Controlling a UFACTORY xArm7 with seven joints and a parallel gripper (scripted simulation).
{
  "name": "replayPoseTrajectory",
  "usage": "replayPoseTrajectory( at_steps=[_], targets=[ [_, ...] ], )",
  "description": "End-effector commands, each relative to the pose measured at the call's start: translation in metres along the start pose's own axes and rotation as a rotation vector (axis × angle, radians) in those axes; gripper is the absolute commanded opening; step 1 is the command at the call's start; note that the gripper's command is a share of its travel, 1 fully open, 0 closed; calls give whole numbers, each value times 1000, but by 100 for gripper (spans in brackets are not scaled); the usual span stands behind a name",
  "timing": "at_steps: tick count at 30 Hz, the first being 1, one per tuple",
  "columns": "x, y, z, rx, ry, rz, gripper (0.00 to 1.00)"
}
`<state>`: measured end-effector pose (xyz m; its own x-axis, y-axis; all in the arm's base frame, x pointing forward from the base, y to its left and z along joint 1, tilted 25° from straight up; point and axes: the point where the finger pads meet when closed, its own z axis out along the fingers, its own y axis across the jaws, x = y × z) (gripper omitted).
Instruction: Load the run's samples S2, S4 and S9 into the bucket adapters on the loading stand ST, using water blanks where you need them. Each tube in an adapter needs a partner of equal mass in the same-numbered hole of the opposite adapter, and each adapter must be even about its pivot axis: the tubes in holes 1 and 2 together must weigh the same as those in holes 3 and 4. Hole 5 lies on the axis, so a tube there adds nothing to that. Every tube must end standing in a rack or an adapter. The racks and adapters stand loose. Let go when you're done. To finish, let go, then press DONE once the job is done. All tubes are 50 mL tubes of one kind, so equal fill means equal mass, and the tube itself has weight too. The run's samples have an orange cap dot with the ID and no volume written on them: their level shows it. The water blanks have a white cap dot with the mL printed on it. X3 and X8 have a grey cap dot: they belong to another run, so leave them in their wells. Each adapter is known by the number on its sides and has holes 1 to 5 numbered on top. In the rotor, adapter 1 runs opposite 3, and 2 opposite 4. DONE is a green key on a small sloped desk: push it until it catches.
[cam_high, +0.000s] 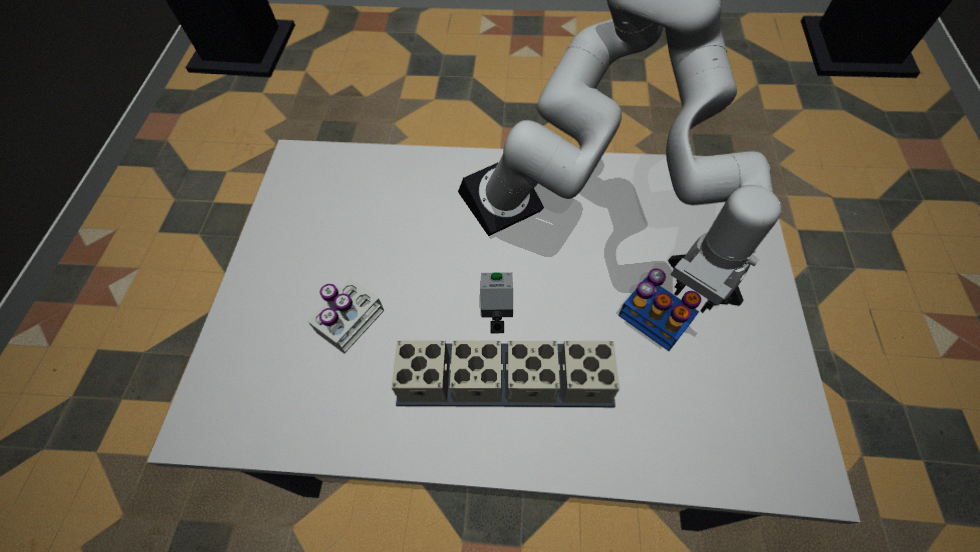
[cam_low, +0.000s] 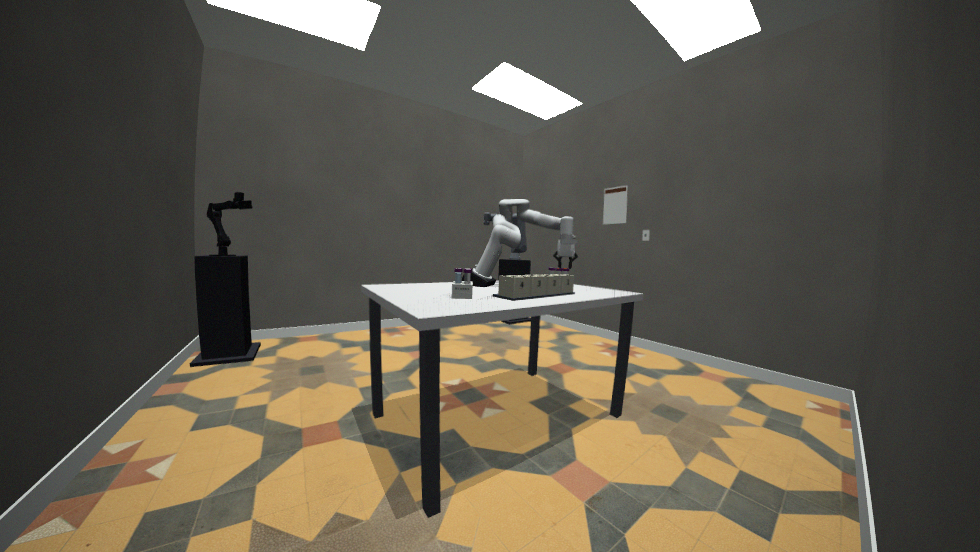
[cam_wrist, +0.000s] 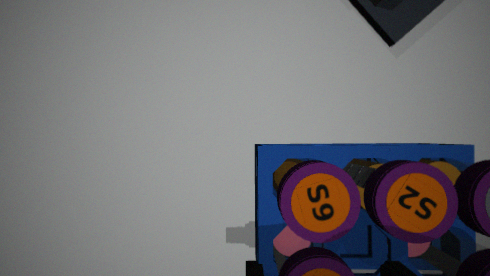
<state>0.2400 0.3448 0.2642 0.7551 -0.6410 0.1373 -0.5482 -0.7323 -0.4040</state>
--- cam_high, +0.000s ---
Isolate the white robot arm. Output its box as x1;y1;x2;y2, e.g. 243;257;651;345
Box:
479;0;781;306

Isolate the beige bucket adapter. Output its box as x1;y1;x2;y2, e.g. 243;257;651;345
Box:
560;341;620;403
506;341;560;403
450;341;503;402
391;341;450;402

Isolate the blue tube rack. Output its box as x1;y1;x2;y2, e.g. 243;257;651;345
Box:
619;286;698;351

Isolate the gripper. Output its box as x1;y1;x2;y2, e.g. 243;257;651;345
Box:
668;232;751;313

